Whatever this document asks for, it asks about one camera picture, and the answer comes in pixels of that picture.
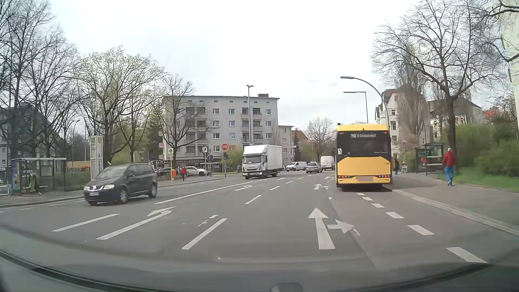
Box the white box lorry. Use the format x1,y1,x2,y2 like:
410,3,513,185
242,144,284,180

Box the grey apartment building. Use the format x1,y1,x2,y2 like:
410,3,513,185
161,94,294,172

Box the grey asphalt road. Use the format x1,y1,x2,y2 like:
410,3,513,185
0,170,519,273

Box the yellow bus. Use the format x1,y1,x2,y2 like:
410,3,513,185
335,123,393,191

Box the road markings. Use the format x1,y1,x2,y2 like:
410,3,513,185
18,174,489,264

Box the car's own bonnet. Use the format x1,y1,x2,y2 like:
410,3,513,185
0,227,519,292

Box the dark blue minivan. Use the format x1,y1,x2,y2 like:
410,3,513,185
84,162,158,206

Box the white building with dark roof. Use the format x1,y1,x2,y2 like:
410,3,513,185
375,84,430,160

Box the advertising column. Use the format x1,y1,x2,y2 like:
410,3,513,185
89,135,104,180

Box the bus stop shelter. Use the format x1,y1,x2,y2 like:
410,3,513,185
11,157,67,194
414,142,445,176

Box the row of bare trees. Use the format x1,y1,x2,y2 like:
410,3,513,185
0,0,211,179

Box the large bare tree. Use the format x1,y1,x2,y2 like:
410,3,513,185
371,0,507,173

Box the green bushes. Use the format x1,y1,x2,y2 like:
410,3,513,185
440,118,519,177

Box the grass verge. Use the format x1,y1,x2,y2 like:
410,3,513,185
439,166,519,193

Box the straight lamp post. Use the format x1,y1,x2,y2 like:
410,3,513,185
246,84,255,147

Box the curved lamp post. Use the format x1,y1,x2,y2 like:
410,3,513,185
343,91,370,124
340,76,391,127

